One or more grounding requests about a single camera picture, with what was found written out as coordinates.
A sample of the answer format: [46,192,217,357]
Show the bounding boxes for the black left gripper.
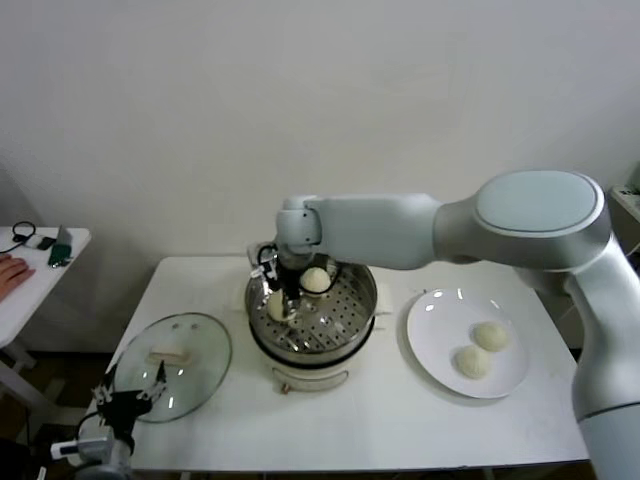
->
[91,360,169,437]

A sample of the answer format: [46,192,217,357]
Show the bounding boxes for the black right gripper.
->
[259,247,316,322]

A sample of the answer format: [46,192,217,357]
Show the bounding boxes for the white steamed baozi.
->
[472,321,512,352]
[451,345,494,382]
[268,292,297,323]
[299,267,333,297]

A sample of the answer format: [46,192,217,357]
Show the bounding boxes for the glass pot lid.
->
[112,312,234,424]

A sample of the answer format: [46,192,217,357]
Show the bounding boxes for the stainless steel steamer basket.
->
[229,243,394,364]

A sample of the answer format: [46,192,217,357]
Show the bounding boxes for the person's bare hand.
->
[0,253,38,303]

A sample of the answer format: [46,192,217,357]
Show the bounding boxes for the white side table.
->
[0,227,93,416]

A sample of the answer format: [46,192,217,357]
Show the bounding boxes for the white round plate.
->
[404,287,531,400]

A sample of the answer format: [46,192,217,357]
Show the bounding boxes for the white shelf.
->
[607,183,640,222]

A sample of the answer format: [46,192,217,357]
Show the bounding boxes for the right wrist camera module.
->
[247,242,279,281]

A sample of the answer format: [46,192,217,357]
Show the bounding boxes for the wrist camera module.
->
[247,242,279,281]
[49,433,109,459]

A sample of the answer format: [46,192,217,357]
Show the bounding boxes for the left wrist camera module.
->
[49,433,109,459]

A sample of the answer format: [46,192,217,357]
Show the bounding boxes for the black cable loop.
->
[0,222,37,254]

